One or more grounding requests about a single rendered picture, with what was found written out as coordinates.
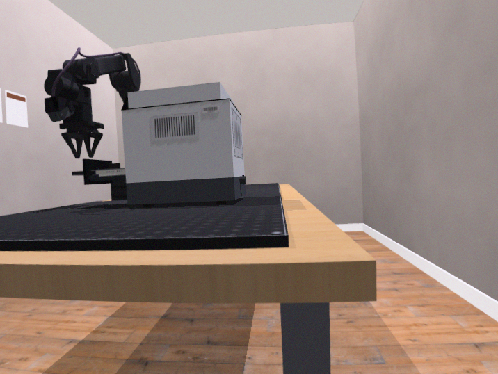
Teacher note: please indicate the grey heat sealer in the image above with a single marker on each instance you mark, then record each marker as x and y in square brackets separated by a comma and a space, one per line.
[181, 144]

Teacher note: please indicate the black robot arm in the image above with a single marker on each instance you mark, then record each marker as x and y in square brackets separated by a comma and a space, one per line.
[69, 90]

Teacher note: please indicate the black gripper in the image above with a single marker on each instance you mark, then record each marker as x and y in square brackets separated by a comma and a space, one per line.
[84, 133]

